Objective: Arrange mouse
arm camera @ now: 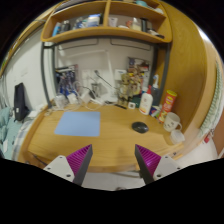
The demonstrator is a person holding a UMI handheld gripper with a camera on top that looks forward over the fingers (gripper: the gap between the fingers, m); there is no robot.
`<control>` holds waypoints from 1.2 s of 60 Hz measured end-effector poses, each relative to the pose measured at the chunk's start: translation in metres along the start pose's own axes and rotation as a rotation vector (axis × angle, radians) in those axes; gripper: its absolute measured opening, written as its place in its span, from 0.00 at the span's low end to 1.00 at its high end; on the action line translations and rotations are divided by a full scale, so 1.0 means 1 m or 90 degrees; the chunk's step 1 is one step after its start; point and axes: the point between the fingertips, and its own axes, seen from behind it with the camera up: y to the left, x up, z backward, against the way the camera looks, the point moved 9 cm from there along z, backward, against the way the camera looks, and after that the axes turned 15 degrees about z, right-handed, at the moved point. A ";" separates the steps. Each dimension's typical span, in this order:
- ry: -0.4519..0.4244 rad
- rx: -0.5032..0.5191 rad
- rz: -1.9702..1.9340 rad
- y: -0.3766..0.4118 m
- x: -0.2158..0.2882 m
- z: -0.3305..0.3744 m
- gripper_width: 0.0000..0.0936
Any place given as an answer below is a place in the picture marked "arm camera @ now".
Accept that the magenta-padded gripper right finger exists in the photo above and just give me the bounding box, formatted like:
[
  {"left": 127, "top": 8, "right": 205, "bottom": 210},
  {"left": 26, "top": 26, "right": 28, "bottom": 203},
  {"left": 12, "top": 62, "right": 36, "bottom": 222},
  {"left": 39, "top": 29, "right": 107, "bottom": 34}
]
[{"left": 134, "top": 143, "right": 183, "bottom": 185}]

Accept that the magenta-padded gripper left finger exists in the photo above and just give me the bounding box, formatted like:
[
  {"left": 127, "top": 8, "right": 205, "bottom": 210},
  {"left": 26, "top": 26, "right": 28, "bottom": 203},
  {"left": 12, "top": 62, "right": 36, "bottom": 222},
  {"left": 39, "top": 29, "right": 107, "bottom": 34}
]
[{"left": 43, "top": 143, "right": 93, "bottom": 187}]

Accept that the black computer mouse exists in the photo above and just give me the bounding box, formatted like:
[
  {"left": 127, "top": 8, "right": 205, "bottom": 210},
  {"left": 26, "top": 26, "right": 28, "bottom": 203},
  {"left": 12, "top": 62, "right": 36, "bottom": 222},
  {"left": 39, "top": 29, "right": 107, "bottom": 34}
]
[{"left": 131, "top": 121, "right": 150, "bottom": 134}]

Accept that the light blue mouse pad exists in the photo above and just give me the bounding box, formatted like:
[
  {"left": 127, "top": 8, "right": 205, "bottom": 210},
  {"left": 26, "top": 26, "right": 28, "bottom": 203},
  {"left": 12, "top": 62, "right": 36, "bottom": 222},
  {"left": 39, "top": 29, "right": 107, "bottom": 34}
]
[{"left": 54, "top": 110, "right": 102, "bottom": 138}]

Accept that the white mug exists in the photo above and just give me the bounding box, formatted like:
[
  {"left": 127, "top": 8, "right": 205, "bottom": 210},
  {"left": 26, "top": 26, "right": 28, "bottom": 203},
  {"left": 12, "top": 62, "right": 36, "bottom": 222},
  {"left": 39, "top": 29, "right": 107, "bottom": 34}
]
[{"left": 162, "top": 111, "right": 183, "bottom": 133}]

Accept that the blue small box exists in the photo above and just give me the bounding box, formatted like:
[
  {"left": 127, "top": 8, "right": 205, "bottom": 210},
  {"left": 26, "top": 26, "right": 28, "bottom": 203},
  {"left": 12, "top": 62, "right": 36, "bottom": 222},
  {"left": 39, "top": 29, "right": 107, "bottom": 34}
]
[{"left": 148, "top": 105, "right": 161, "bottom": 118}]

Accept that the red chips can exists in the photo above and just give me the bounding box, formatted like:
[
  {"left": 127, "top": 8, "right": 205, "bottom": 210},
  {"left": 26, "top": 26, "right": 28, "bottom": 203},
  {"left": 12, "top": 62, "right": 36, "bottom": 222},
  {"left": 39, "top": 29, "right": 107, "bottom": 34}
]
[{"left": 157, "top": 89, "right": 178, "bottom": 124}]

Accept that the clear plastic container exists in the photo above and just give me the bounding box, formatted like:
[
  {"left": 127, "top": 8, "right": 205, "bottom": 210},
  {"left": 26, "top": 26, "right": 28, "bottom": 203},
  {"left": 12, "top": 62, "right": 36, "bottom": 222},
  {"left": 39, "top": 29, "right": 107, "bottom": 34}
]
[{"left": 54, "top": 94, "right": 68, "bottom": 109}]

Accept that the teal bedding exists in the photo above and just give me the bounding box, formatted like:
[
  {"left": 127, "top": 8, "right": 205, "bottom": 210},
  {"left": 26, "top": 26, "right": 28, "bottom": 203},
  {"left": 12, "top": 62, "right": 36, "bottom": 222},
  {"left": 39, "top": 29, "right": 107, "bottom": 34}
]
[{"left": 0, "top": 106, "right": 22, "bottom": 159}]

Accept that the white red-pump lotion bottle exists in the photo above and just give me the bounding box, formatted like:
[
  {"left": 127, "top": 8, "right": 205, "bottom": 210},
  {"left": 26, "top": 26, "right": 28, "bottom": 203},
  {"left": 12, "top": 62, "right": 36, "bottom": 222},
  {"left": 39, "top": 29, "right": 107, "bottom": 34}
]
[{"left": 138, "top": 85, "right": 154, "bottom": 116}]

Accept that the white charger block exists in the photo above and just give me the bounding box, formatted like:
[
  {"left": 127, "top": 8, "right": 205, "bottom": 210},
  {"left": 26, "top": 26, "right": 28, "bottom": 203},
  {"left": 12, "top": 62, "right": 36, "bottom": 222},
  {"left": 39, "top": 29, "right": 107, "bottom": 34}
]
[{"left": 66, "top": 93, "right": 78, "bottom": 105}]

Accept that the black bag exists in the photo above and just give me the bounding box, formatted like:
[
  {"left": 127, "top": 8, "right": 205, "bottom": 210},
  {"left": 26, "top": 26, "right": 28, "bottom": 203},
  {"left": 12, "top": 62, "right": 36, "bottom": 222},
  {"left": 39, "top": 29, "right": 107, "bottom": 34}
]
[{"left": 13, "top": 82, "right": 30, "bottom": 122}]

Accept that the green striped cloth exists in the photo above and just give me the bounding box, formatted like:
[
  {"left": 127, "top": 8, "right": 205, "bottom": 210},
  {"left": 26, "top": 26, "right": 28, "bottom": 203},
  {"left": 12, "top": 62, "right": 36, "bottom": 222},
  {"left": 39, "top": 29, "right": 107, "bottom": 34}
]
[{"left": 199, "top": 59, "right": 224, "bottom": 138}]

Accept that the stainless steel cup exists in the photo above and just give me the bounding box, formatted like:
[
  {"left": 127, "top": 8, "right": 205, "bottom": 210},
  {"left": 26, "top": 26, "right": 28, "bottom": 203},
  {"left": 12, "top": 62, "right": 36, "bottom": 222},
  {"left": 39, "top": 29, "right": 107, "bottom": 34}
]
[{"left": 90, "top": 82, "right": 101, "bottom": 96}]

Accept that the blue model kit box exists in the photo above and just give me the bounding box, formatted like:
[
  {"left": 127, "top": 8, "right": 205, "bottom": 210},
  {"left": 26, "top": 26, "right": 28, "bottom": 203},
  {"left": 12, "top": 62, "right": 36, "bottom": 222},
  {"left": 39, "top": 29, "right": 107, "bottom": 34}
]
[{"left": 54, "top": 64, "right": 80, "bottom": 98}]

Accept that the tan robot model figure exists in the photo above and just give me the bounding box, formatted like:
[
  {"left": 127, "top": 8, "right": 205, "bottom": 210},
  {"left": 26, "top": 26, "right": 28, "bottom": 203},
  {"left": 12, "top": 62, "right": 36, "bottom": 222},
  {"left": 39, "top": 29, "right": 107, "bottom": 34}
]
[{"left": 117, "top": 73, "right": 141, "bottom": 104}]

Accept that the colourful printed box stack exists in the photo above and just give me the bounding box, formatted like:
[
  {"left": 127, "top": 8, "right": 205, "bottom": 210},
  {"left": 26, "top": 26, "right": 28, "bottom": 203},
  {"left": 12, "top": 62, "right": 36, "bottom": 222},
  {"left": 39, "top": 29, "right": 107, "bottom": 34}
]
[{"left": 128, "top": 57, "right": 151, "bottom": 88}]

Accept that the wooden shelf unit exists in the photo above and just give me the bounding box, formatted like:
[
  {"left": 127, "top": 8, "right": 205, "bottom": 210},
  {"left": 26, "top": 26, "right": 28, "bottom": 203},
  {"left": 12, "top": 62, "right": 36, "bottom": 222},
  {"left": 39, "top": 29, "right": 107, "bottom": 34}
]
[{"left": 40, "top": 0, "right": 173, "bottom": 45}]

